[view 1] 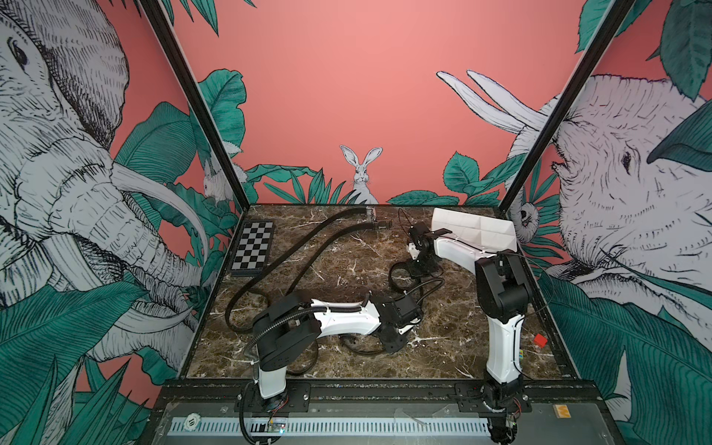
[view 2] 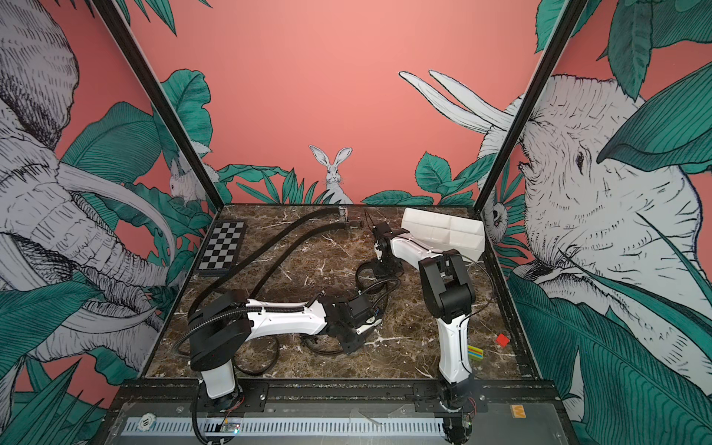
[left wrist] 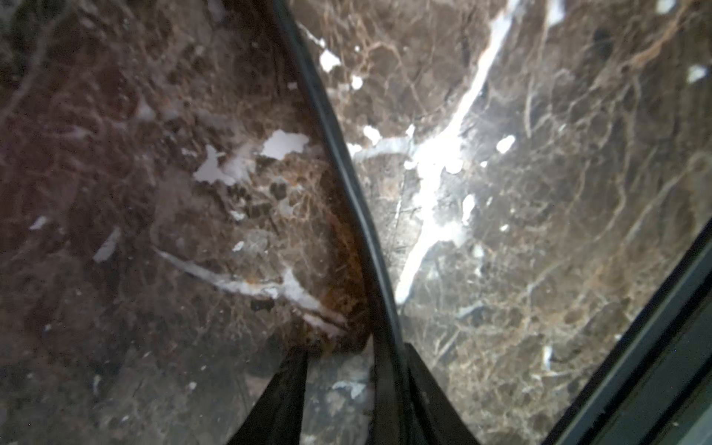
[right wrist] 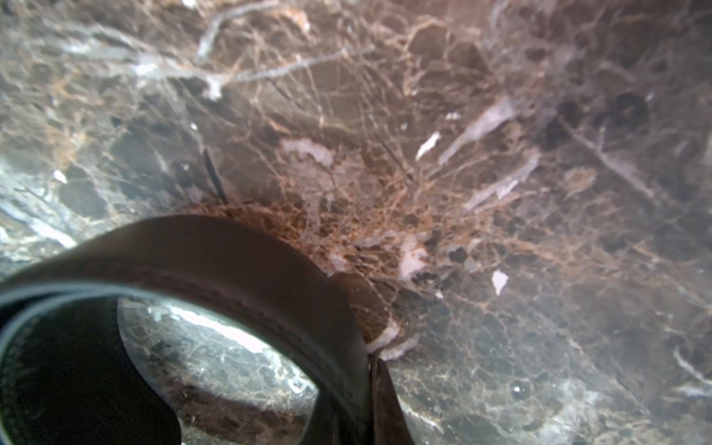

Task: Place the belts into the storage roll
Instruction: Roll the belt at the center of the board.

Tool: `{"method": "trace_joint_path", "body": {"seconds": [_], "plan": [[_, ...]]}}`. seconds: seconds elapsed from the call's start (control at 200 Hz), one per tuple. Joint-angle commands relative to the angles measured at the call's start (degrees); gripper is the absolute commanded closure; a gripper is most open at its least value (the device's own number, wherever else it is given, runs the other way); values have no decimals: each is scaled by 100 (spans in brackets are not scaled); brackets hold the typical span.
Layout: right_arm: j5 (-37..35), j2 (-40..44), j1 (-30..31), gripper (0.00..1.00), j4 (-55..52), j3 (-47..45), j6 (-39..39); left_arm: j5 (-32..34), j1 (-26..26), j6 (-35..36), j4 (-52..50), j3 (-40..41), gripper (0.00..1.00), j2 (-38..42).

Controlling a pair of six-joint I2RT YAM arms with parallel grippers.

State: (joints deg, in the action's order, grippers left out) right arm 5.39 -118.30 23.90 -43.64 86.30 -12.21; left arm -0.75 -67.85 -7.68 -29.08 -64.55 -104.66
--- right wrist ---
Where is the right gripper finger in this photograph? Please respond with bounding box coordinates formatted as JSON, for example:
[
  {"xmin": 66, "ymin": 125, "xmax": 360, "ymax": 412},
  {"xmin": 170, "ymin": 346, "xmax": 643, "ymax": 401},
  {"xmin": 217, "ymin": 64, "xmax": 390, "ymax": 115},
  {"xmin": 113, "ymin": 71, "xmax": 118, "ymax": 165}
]
[{"xmin": 369, "ymin": 355, "xmax": 415, "ymax": 445}]

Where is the long black belt s-curved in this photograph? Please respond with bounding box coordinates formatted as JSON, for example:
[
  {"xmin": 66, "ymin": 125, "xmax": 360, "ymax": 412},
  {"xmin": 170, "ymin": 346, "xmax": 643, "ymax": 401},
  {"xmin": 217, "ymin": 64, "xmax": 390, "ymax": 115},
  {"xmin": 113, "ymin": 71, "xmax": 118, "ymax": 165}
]
[{"xmin": 1, "ymin": 215, "xmax": 372, "ymax": 444}]

